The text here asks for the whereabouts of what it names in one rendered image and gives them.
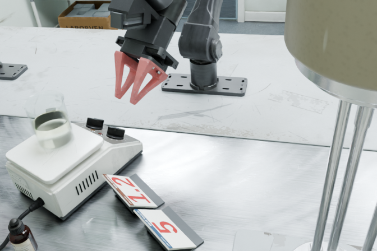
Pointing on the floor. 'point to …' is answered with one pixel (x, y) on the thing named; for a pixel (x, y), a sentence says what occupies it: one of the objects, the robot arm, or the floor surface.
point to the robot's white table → (285, 117)
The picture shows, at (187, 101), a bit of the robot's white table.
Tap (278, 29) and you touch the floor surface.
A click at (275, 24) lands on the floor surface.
